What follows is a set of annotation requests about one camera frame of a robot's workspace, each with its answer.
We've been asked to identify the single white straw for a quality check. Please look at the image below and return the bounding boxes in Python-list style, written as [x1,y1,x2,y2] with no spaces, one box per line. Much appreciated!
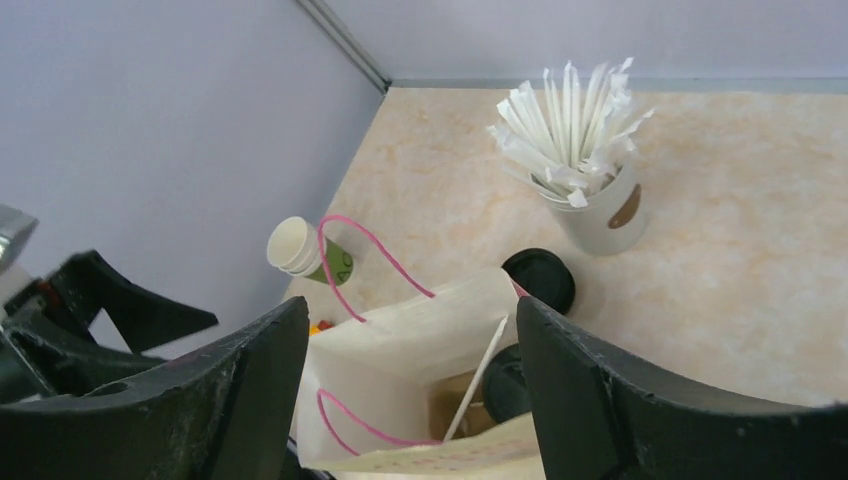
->
[442,316,509,442]

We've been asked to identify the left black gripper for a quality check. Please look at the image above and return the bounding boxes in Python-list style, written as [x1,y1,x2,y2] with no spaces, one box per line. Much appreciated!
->
[1,250,218,403]

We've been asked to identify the black cup lid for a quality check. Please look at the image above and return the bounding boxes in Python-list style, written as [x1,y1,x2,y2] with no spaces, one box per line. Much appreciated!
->
[482,344,532,424]

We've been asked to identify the brown carrier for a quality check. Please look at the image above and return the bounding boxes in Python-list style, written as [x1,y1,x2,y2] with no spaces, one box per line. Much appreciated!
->
[428,371,497,440]

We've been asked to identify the cream pink paper bag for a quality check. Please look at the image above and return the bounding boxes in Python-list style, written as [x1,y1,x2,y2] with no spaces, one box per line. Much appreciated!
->
[288,267,543,479]

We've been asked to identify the orange toy car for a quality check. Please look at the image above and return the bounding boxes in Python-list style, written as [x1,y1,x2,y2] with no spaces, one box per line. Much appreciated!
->
[309,320,335,336]

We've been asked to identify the stack of paper cups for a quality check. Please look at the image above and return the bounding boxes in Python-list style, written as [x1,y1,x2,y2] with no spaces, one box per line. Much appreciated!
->
[266,216,354,286]

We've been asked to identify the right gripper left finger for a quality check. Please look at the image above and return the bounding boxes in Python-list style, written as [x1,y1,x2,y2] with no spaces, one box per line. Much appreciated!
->
[1,297,309,479]

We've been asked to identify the white cup holding straws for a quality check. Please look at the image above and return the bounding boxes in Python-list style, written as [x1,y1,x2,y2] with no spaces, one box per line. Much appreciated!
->
[539,164,647,256]

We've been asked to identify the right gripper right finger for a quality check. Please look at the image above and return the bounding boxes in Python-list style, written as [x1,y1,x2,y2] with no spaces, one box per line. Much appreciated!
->
[517,296,847,479]

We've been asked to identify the bundle of white straws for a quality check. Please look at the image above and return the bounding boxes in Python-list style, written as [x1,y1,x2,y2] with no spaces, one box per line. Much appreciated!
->
[487,58,654,210]

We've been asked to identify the stack of black lids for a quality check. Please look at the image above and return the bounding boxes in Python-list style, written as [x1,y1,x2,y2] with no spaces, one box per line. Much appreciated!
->
[502,248,576,316]

